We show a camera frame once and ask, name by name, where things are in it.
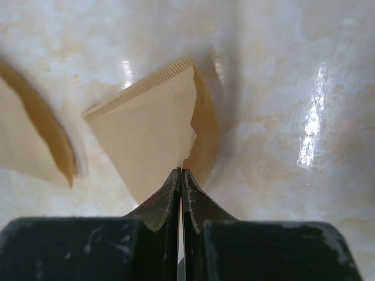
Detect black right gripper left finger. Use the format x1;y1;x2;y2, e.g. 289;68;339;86
1;169;180;280

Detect brown paper coffee filter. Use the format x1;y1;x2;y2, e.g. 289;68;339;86
1;60;76;187
83;57;220;203

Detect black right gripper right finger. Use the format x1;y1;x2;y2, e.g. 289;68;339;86
181;169;362;280

